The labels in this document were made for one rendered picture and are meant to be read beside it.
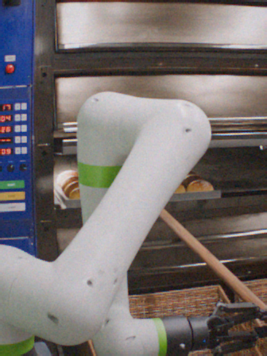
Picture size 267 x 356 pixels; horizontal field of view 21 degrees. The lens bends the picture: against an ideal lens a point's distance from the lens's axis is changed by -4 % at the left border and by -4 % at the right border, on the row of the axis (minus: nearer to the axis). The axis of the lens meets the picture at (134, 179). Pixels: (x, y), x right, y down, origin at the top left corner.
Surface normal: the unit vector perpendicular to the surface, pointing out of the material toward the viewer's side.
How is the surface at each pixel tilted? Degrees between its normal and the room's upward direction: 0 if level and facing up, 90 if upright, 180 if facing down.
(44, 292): 47
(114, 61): 90
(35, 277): 29
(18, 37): 90
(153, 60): 90
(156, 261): 70
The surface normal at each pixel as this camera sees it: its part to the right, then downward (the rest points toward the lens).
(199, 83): 0.25, -0.11
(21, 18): 0.26, 0.24
